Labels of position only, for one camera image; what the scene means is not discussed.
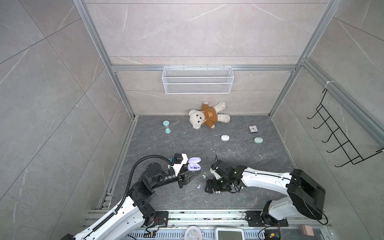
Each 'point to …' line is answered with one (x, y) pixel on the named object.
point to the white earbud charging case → (225, 137)
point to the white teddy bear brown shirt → (208, 116)
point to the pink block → (306, 230)
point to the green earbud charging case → (258, 140)
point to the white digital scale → (229, 233)
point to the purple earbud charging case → (193, 165)
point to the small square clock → (253, 128)
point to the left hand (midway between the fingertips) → (197, 165)
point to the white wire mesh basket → (198, 80)
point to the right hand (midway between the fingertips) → (211, 189)
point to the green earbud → (204, 176)
